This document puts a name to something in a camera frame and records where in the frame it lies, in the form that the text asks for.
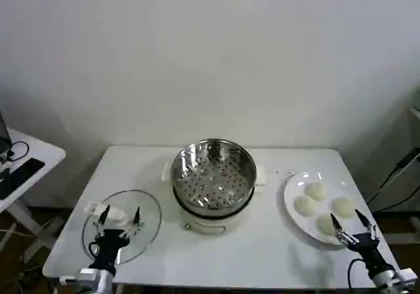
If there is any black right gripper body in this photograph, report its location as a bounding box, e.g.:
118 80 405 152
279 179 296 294
347 234 395 276

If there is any white side table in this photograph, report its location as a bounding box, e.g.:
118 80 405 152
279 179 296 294
0 128 66 259

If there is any white floor cable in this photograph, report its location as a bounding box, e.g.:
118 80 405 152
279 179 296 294
0 217 65 242

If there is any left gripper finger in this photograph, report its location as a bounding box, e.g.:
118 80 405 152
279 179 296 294
93 204 110 234
120 207 146 239

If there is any glass lid with white handle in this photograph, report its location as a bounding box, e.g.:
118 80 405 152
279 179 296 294
81 189 163 265

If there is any white round plate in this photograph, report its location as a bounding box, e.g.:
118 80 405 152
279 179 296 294
283 171 360 245

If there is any white electric pot base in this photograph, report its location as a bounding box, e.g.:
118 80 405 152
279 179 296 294
161 149 267 235

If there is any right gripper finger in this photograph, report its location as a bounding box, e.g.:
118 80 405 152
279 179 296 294
330 213 359 245
355 209 381 243

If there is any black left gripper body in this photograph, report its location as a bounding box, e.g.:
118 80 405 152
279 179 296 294
89 230 130 270

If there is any perforated steel steamer basket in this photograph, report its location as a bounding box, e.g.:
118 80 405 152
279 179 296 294
170 138 257 211

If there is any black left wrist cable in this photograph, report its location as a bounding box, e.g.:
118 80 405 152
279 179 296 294
87 240 100 259

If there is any black keyboard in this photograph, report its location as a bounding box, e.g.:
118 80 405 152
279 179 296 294
0 157 45 200

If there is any white steamed bun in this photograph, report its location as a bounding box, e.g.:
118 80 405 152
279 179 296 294
331 197 356 218
294 196 318 215
315 213 339 236
305 182 328 201

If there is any dark laptop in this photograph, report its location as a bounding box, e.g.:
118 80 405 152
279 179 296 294
0 110 11 156

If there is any black floor cable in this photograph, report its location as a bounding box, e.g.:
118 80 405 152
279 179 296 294
366 162 420 209

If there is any black looped cable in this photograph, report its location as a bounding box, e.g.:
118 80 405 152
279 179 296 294
5 140 30 161

